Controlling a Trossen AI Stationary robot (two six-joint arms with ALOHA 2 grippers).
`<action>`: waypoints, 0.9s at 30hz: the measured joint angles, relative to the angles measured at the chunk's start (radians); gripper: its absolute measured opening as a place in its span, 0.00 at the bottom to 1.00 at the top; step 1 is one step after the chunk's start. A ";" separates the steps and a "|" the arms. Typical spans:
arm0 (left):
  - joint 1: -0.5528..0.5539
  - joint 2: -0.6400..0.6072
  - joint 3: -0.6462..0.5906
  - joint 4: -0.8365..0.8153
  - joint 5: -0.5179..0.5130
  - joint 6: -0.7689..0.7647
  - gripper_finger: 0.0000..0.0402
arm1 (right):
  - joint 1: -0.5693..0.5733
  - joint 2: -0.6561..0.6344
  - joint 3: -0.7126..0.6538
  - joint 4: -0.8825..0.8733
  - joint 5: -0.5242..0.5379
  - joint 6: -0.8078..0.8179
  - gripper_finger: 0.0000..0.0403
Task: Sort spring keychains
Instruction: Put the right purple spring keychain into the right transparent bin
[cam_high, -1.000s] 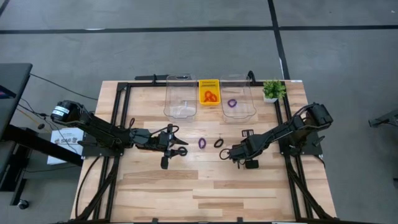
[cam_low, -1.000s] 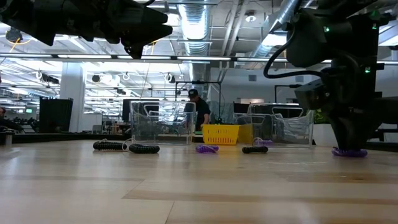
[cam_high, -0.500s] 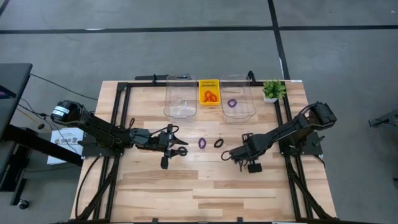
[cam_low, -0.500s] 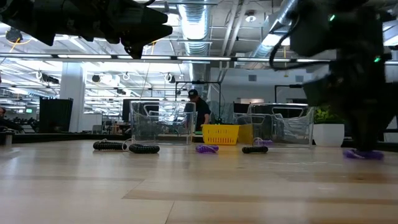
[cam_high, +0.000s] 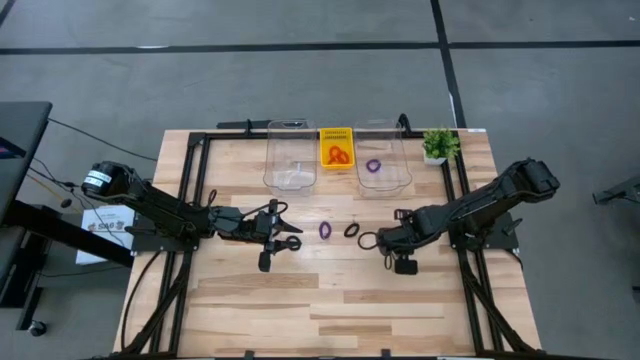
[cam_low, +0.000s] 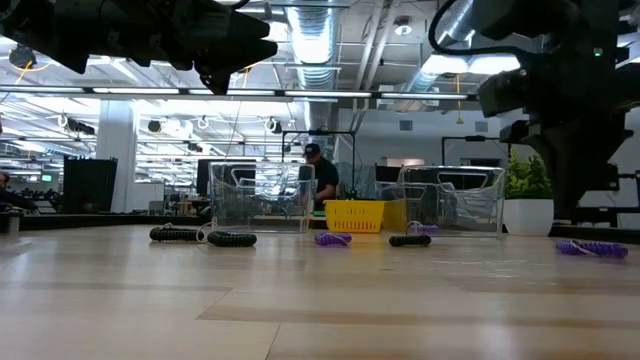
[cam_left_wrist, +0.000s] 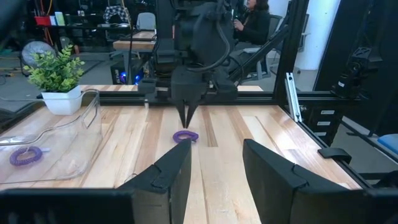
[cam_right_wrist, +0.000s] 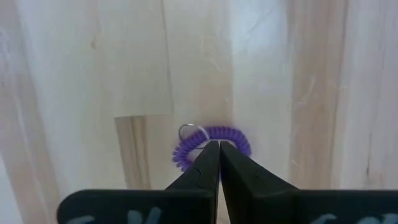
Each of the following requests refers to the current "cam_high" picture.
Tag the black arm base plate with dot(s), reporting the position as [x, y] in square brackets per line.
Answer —
[150, 242]
[500, 242]

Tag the black equipment stand leg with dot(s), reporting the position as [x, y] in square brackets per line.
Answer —
[620, 192]

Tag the yellow plastic basket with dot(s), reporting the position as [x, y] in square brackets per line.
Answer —
[337, 135]

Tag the white printed paper sheet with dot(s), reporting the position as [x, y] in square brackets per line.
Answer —
[102, 240]

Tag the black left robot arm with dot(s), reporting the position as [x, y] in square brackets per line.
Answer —
[170, 204]

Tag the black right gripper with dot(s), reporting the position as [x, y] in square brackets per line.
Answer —
[397, 242]

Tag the black caster wheel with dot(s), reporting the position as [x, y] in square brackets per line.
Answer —
[37, 328]

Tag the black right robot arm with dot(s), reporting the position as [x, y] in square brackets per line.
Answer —
[490, 200]

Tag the clear plastic bin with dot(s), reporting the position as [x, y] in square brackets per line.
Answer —
[382, 145]
[290, 150]

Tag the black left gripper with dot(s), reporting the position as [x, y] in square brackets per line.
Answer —
[262, 227]

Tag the green plant in white pot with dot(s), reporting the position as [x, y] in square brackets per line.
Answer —
[440, 145]

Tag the black side desk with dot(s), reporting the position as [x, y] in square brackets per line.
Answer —
[20, 130]

